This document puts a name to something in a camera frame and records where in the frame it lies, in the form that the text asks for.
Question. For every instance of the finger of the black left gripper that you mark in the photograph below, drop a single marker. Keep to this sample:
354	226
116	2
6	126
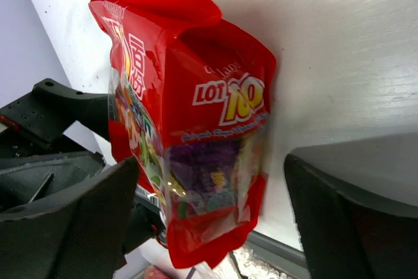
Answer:
43	114
27	179

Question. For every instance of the red fruit candy bag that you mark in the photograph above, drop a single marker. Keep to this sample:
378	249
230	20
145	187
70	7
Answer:
189	99

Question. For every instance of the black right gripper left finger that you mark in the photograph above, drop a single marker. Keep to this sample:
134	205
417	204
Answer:
77	232

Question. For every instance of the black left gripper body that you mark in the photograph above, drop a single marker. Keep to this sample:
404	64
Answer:
23	145

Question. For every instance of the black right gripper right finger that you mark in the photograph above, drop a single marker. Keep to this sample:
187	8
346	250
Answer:
348	232

